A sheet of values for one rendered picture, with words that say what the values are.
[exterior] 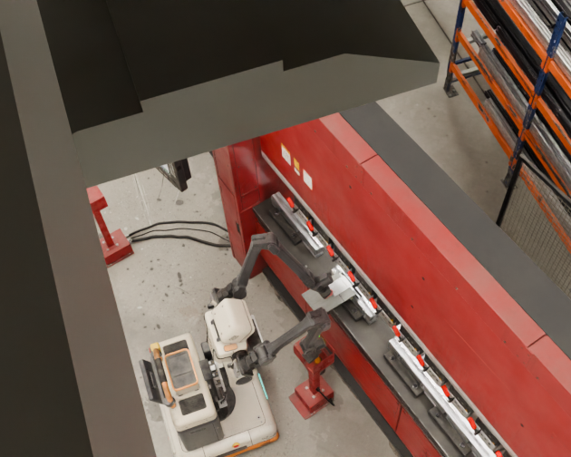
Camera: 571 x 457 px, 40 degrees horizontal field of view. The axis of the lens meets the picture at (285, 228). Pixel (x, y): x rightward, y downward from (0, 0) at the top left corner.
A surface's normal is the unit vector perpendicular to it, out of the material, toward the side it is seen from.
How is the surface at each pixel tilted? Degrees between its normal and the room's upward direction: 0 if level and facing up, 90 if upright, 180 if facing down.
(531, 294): 0
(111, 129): 90
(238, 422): 0
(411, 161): 0
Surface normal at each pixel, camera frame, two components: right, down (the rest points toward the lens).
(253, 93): 0.33, 0.79
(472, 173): -0.04, -0.54
